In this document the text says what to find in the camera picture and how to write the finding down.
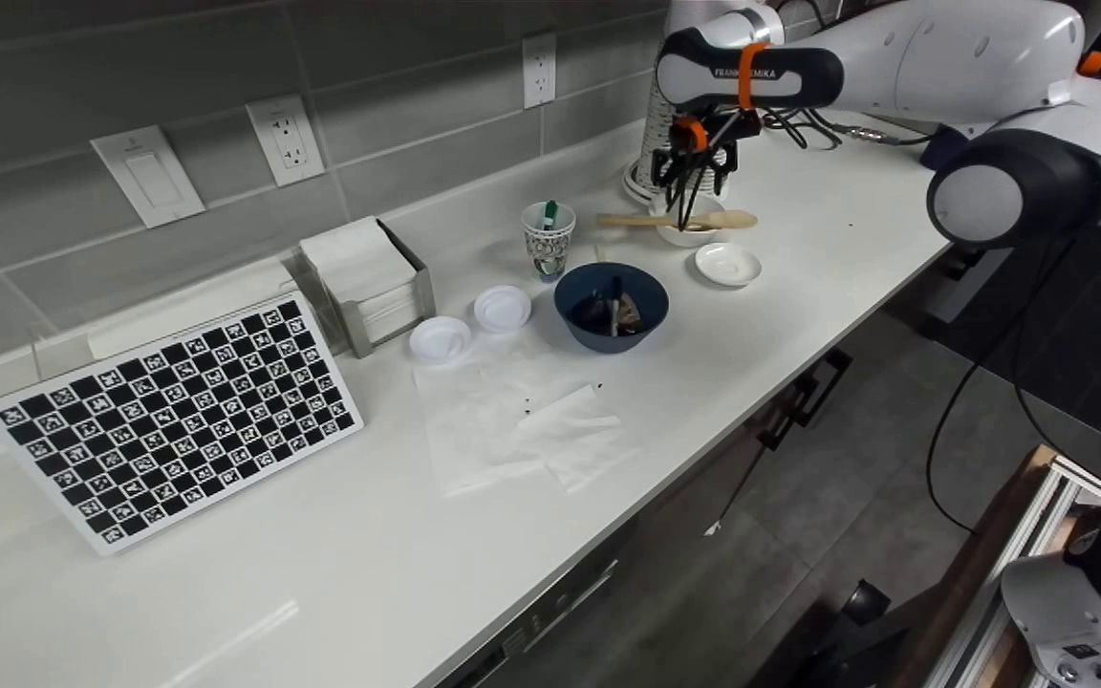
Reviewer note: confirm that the white napkin box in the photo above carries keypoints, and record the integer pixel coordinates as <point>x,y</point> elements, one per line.
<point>373,300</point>

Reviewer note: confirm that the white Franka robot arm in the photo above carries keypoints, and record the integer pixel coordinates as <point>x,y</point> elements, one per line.
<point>957,64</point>

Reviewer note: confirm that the shorter paper cup stack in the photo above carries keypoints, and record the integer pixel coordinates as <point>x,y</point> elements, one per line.
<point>652,137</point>

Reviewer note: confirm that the round white plastic lid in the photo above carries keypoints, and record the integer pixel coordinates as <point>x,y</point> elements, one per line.
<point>437,342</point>
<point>500,309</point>

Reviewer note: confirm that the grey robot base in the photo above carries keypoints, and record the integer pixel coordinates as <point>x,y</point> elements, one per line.
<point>1088,615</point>

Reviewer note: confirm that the wooden board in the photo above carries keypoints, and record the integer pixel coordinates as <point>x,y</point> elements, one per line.
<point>972,559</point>

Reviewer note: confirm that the clear plastic sheet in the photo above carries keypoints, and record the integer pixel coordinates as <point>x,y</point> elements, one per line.
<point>513,426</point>

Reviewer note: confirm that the white bowl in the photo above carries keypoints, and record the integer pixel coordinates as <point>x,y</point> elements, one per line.
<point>692,238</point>

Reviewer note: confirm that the white single wall outlet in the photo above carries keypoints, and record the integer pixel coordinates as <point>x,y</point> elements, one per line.
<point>535,71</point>

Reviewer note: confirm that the brown sachet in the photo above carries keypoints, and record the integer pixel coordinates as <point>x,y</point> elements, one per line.
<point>611,312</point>

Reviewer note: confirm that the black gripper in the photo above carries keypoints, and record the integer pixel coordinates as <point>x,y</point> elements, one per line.
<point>702,138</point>

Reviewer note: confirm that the aluminium frame rail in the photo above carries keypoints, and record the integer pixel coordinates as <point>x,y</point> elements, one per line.
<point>1069,501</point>

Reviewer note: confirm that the dark blue bottle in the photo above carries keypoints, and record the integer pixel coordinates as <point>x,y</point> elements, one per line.
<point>941,150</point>

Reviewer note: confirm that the black white calibration checkerboard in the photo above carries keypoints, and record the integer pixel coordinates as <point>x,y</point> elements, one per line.
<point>169,413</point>

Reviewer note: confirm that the green capped marker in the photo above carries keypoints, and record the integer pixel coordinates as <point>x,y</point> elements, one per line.
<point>550,212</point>

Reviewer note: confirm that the dark blue bowl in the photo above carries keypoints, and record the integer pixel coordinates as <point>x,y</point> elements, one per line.
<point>576,327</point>

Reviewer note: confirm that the small white saucer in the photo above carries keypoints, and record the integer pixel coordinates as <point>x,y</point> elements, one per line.
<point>722,266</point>

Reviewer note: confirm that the white double wall outlet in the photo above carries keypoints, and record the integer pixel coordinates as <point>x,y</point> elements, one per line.
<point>283,138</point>

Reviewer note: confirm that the round white cup tray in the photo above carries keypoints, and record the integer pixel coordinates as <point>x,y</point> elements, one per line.
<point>632,191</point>

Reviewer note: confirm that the small black floor object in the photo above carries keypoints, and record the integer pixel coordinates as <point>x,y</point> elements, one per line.
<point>861,602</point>

